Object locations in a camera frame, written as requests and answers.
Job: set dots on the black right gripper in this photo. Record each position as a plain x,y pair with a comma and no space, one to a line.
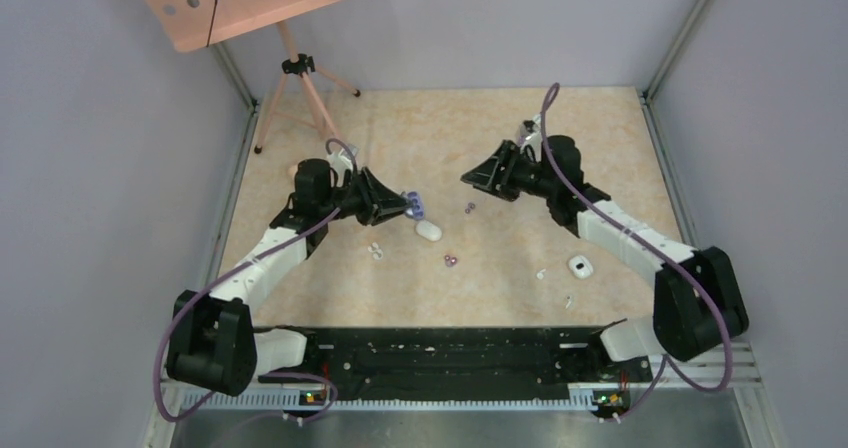
491,178

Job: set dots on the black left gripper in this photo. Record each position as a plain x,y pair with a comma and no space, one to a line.
379,202

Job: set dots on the lavender charging case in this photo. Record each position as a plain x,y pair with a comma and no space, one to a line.
415,209

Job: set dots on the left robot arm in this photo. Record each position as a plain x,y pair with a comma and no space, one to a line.
212,341

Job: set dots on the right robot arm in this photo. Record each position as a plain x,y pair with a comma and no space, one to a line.
696,293

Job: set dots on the white oval charging case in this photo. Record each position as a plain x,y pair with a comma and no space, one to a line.
428,230

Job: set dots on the white open earbud case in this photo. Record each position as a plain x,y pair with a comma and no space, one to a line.
580,267

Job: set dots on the pink music stand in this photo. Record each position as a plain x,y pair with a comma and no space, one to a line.
194,24

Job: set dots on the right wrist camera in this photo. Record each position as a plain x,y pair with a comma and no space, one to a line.
529,134

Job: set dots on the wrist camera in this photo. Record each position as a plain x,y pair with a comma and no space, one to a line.
529,134
342,161

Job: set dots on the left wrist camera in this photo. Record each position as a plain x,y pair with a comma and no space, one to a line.
342,161

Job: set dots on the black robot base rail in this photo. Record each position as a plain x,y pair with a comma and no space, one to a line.
464,364

